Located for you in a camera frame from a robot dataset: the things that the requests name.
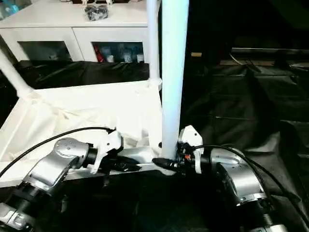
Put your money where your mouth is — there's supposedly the white cabinet with glass doors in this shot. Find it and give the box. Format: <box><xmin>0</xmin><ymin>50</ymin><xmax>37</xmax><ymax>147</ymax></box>
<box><xmin>0</xmin><ymin>0</ymin><xmax>151</xmax><ymax>63</ymax></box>

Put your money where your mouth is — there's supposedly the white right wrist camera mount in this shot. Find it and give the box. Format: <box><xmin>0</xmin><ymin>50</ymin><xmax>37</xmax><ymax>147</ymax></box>
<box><xmin>178</xmin><ymin>125</ymin><xmax>204</xmax><ymax>174</ymax></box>

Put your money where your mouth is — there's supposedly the white plastic table leg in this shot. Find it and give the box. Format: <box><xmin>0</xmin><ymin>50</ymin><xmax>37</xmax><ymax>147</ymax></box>
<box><xmin>159</xmin><ymin>0</ymin><xmax>189</xmax><ymax>160</ymax></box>
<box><xmin>0</xmin><ymin>50</ymin><xmax>34</xmax><ymax>100</ymax></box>
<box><xmin>146</xmin><ymin>0</ymin><xmax>163</xmax><ymax>86</ymax></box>

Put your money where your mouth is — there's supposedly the black fabric case gold label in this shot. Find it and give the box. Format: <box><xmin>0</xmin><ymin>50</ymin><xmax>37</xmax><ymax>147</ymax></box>
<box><xmin>188</xmin><ymin>0</ymin><xmax>309</xmax><ymax>68</ymax></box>

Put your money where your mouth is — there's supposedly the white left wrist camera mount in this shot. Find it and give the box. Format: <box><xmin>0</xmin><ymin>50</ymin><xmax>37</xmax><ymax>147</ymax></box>
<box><xmin>91</xmin><ymin>130</ymin><xmax>125</xmax><ymax>174</ymax></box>

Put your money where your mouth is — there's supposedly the white plastic table top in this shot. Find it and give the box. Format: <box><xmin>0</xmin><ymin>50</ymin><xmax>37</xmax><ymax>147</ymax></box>
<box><xmin>0</xmin><ymin>79</ymin><xmax>179</xmax><ymax>188</ymax></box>

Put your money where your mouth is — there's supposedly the black plastic mat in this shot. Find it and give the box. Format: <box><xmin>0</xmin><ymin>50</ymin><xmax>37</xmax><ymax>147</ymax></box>
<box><xmin>0</xmin><ymin>59</ymin><xmax>309</xmax><ymax>232</ymax></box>

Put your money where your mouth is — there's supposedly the clear bag of black parts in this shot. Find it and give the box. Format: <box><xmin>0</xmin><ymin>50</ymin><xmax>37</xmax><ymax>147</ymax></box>
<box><xmin>84</xmin><ymin>3</ymin><xmax>110</xmax><ymax>22</ymax></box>

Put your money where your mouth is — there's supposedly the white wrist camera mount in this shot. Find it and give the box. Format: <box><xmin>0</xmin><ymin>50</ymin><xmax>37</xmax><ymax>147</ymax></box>
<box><xmin>178</xmin><ymin>125</ymin><xmax>204</xmax><ymax>174</ymax></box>
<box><xmin>91</xmin><ymin>130</ymin><xmax>125</xmax><ymax>174</ymax></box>

